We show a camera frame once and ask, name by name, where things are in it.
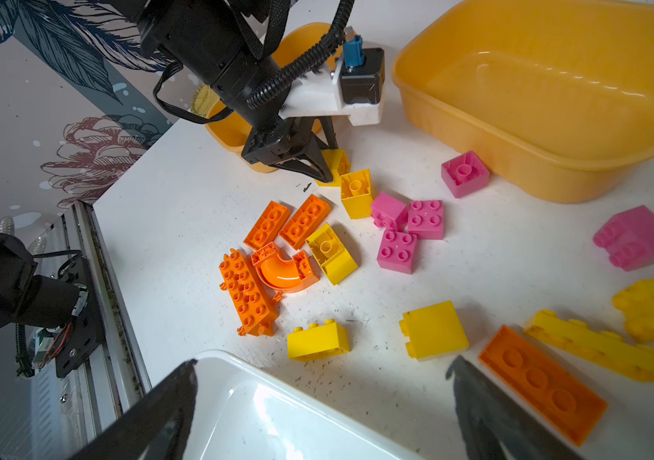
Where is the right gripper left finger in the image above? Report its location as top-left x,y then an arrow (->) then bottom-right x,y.
73,360 -> 198,459

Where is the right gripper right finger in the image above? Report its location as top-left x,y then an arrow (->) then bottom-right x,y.
446,356 -> 580,459

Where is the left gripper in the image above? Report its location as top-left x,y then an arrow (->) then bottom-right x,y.
242,116 -> 338,183

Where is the yellow lego cube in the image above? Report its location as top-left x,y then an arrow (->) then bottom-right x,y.
317,149 -> 351,188

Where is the yellow lego hollow brick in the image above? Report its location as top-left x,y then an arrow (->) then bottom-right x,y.
340,169 -> 375,220

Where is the orange lego brick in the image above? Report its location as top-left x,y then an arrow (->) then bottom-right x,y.
244,200 -> 292,251
478,325 -> 608,447

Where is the yellow lego arch brick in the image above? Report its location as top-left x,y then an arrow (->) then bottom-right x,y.
306,223 -> 357,286

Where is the orange curved lego piece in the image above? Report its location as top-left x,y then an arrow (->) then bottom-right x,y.
250,241 -> 319,293

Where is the orange long studded lego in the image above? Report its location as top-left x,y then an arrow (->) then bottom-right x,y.
219,248 -> 283,337

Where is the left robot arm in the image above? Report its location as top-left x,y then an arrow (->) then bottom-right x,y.
112,1 -> 354,183

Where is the white tray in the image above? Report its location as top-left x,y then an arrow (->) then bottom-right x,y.
183,350 -> 418,459

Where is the pink lego cluster brick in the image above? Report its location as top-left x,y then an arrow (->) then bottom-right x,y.
370,193 -> 408,231

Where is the narrow yellow bin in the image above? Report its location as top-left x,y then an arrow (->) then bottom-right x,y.
206,22 -> 330,156

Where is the yellow lego slope brick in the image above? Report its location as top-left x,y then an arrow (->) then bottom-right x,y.
399,301 -> 470,360

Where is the yellow woven coaster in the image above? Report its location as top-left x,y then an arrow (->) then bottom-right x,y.
190,84 -> 220,118

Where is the pink lego studded brick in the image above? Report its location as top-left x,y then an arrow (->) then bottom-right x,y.
406,199 -> 445,241

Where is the pink lego lower brick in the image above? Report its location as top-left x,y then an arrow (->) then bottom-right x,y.
377,229 -> 418,274

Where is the pink lego upside down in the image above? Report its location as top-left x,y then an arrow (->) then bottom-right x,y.
441,151 -> 491,199

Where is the yellow long flat lego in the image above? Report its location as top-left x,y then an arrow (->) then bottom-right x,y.
523,310 -> 654,383

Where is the small yellow lego brick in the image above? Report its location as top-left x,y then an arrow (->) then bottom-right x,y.
287,319 -> 351,362

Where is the pink lego right brick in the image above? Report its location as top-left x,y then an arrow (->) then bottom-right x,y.
592,205 -> 654,272

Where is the wide yellow bin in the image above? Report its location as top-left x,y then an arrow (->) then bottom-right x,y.
392,1 -> 654,203

